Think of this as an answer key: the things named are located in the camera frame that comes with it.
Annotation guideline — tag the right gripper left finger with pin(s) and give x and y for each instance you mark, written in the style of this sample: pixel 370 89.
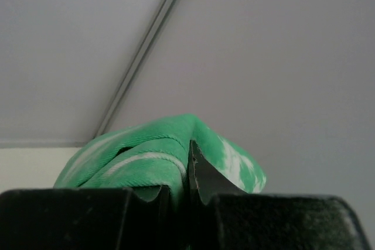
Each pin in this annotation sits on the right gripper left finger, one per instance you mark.
pixel 86 219

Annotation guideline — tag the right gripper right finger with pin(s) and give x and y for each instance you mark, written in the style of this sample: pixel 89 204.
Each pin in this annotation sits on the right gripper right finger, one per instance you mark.
pixel 224 217

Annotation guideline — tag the green tie-dye trousers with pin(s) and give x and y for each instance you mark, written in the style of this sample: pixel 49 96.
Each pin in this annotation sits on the green tie-dye trousers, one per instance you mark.
pixel 156 154

